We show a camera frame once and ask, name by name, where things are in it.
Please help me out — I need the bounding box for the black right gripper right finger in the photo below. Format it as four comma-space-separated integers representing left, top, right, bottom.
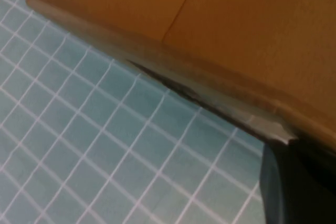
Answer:
288, 137, 336, 186

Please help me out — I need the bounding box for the brown cardboard shoe box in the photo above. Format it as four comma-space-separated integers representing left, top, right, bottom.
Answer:
25, 0, 336, 154

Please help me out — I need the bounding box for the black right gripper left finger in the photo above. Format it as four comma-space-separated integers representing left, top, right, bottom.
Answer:
259, 142, 336, 224

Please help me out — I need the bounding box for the green checkered tablecloth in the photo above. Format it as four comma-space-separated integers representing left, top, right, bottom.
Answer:
0, 0, 266, 224

